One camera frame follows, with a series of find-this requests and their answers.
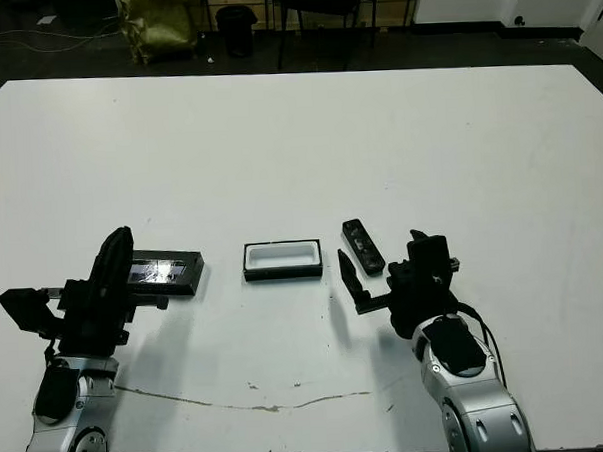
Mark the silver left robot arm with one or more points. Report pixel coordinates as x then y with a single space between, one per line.
70 426

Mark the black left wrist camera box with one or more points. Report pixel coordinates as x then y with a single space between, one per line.
25 308

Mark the black box lid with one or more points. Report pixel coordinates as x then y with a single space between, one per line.
183 273

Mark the black round wall knob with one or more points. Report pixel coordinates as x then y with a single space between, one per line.
521 21

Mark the black box with white insert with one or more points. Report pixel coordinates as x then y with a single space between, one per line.
282 259

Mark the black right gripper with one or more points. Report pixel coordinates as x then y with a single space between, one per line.
420 303

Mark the black trash bin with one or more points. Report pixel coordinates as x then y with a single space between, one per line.
236 31

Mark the black folding chair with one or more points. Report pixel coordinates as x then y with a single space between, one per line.
322 5

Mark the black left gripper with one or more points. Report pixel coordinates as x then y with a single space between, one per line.
91 330

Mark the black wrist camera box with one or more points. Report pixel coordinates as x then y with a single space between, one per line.
25 308
428 258

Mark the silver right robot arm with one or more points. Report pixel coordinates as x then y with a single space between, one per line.
480 413

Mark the crinkled plastic bag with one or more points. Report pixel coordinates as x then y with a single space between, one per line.
157 27

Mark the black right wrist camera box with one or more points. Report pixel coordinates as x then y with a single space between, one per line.
428 258

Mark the slim black camera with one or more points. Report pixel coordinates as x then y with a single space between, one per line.
363 246

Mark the white paper sheet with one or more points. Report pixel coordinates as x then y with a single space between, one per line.
46 20

